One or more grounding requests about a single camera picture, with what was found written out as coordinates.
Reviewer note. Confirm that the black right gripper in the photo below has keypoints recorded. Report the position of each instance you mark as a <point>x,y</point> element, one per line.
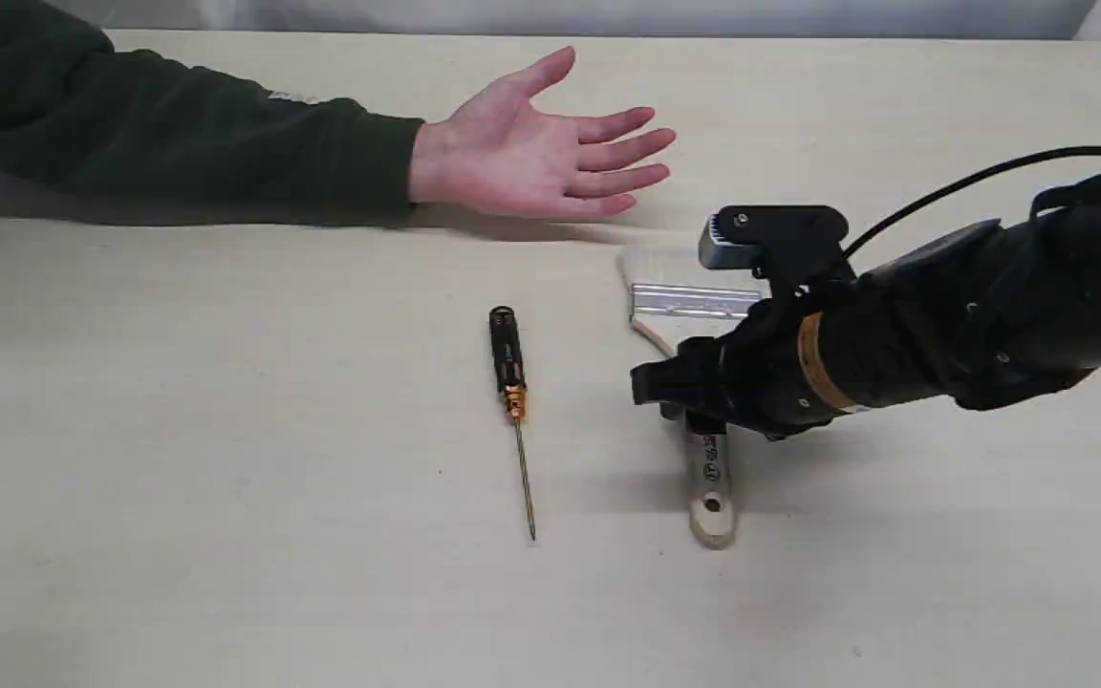
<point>769,375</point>

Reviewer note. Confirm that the wooden paint brush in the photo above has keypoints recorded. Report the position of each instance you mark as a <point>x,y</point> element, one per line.
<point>671,299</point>

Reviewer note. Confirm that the black orange precision screwdriver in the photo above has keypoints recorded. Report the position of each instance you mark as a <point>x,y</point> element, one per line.
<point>510,380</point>

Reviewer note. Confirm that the dark green sleeved forearm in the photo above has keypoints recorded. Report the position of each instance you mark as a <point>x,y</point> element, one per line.
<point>80,116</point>

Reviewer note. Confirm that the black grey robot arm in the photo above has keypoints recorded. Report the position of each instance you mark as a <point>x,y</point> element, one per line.
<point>988,315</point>

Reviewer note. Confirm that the bare open human hand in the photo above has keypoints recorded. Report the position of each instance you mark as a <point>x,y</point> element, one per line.
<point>498,154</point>

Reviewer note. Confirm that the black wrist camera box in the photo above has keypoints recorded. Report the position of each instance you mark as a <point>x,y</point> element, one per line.
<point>792,247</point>

